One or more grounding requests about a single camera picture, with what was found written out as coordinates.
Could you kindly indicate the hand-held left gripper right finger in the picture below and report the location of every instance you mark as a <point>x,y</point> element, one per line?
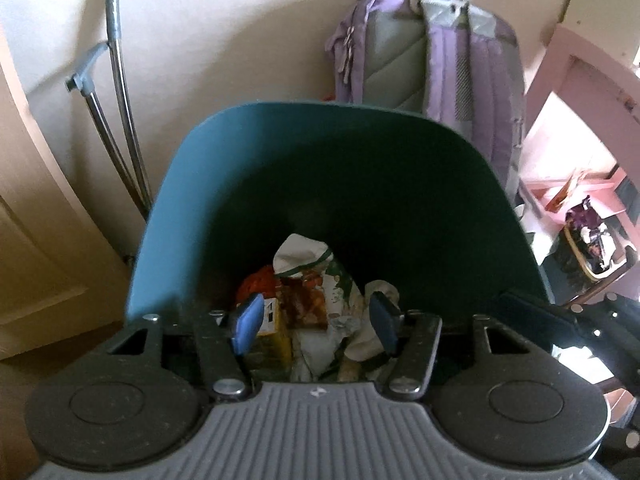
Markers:
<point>382,322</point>

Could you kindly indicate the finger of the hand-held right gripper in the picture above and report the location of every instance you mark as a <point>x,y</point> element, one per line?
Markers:
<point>530,320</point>

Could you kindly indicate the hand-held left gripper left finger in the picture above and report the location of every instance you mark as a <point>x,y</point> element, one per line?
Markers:
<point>248,322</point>

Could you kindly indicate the red plastic bag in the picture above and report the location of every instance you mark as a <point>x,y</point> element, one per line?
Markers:
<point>255,282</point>

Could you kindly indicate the dark green trash bin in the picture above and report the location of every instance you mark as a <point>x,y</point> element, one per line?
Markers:
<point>225,185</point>

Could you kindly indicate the crumpled white tissue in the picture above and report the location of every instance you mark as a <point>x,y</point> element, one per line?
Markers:
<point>367,345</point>

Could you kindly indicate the yellow carton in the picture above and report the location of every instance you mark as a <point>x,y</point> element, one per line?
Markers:
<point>275,332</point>

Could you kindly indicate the brown food packet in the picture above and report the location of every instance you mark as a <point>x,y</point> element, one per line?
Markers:
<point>306,305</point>

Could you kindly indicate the white and green paper bag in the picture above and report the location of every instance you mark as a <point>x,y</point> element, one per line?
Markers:
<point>300,255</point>

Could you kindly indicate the basket with figurines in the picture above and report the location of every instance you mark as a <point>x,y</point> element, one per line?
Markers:
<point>597,250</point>

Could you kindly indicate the pink shelf unit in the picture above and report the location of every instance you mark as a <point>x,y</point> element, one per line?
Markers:
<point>570,125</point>

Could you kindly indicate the beige wooden door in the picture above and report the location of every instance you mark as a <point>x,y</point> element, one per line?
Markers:
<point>45,240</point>

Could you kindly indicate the purple backpack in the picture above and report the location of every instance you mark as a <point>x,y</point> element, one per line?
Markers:
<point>465,75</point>

